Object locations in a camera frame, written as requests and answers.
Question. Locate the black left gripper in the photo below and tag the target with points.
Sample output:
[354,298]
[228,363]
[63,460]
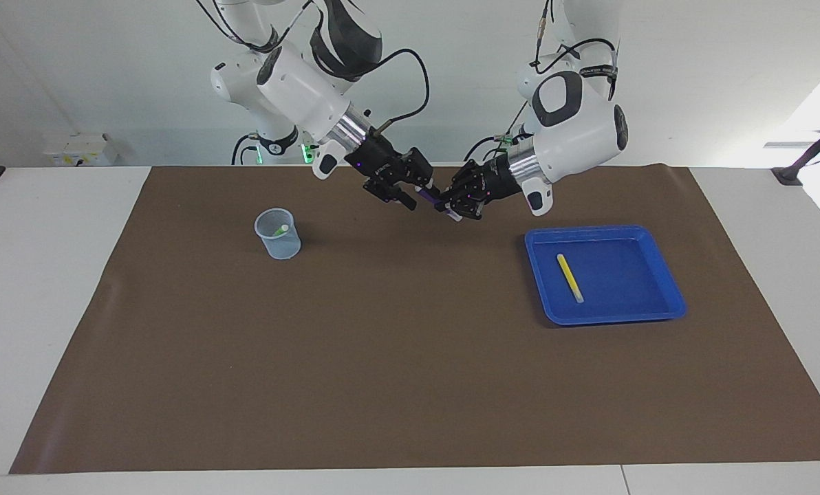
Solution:
[499,182]

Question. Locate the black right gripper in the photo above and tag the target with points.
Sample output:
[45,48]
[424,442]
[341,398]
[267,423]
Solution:
[379,165]

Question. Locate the purple marker pen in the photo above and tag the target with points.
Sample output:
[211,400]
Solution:
[427,197]

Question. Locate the yellow marker pen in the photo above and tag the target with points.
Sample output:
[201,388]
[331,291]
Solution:
[569,278]

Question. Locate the green marker pen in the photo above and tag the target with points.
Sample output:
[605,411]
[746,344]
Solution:
[281,230]

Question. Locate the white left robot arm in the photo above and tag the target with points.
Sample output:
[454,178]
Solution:
[582,137]

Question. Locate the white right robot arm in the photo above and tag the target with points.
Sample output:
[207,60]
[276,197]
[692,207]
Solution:
[300,89]

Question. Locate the clear plastic cup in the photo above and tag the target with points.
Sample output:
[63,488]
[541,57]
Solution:
[281,247]

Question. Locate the brown table mat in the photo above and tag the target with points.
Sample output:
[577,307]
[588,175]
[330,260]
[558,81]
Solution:
[396,357]

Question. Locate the blue plastic tray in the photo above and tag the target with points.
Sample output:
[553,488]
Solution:
[647,302]

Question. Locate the white power box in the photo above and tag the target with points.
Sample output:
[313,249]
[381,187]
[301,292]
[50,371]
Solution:
[80,150]

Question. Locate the black camera stand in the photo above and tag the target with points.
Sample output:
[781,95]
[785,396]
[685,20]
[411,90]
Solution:
[805,157]

